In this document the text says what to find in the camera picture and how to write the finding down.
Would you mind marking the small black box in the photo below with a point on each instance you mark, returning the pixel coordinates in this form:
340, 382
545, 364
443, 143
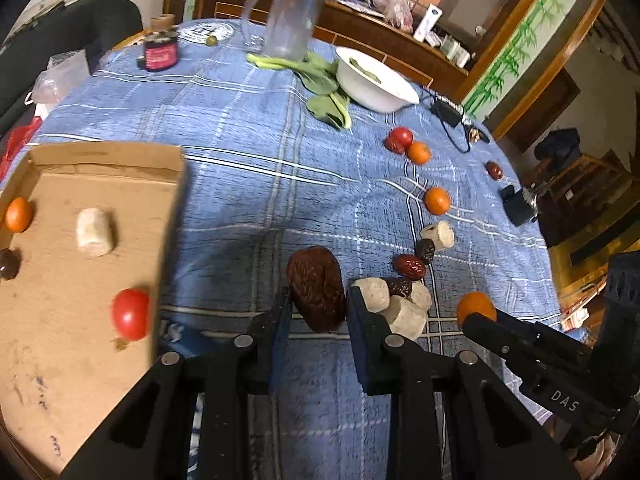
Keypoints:
517, 206

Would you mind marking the black power adapter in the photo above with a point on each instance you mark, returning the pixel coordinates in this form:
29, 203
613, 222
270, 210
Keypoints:
447, 111

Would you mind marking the red plastic bag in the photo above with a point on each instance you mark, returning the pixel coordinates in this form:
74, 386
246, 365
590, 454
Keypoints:
17, 142

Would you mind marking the clear plastic bag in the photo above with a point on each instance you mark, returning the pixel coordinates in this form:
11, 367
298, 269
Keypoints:
60, 77

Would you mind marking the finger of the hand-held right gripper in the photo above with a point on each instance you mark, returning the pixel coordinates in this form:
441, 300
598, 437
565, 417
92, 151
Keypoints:
500, 340

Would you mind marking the dark jar with cork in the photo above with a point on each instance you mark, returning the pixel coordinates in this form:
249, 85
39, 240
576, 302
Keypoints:
160, 50

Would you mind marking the black leather sofa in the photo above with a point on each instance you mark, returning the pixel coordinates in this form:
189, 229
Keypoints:
60, 25

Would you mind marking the white bowl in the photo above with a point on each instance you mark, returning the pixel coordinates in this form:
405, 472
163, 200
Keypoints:
375, 85

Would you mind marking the red tomato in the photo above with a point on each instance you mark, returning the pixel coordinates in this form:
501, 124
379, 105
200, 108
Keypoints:
131, 314
400, 139

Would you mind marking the cardboard box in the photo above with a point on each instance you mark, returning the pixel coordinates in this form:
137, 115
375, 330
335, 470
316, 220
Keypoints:
60, 335

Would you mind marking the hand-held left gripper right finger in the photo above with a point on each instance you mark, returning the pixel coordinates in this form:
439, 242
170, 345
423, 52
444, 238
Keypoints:
361, 345

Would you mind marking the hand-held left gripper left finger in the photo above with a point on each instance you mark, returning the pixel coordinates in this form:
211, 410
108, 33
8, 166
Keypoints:
280, 345

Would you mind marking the white tube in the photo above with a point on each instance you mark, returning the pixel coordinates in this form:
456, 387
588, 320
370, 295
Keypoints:
429, 21

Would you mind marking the wooden sideboard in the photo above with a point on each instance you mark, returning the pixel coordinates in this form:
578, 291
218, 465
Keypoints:
360, 20

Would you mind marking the red dried date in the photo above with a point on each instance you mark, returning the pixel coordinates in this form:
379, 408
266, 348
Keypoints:
411, 266
494, 170

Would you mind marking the orange tangerine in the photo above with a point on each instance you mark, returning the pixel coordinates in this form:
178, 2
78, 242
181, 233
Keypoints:
419, 152
437, 200
475, 305
19, 214

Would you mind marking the blue white packet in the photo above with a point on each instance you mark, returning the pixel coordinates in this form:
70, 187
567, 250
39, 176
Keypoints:
177, 337

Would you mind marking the large brown dried date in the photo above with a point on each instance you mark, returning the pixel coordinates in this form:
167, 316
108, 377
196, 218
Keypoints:
317, 287

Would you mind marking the translucent plastic bag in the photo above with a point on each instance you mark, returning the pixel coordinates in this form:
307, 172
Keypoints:
390, 2

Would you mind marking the clear glass pitcher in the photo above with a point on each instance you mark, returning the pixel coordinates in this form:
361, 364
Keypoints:
292, 17

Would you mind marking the blue plaid tablecloth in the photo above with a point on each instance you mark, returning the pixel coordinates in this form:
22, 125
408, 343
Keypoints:
250, 160

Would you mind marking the green bok choy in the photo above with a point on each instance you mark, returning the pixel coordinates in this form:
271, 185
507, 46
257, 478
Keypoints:
320, 77

